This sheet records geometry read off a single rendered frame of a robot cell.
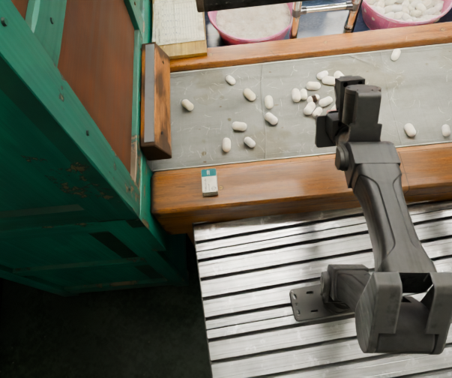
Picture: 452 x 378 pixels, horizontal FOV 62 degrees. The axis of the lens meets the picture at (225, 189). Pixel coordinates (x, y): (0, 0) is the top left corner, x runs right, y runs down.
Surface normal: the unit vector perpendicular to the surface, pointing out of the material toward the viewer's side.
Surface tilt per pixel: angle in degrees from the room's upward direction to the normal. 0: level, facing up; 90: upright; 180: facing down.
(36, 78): 90
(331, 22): 0
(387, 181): 17
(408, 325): 1
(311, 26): 0
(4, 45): 90
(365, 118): 50
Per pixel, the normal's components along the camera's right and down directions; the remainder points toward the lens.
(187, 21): -0.07, -0.40
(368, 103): -0.06, 0.44
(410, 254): -0.06, -0.65
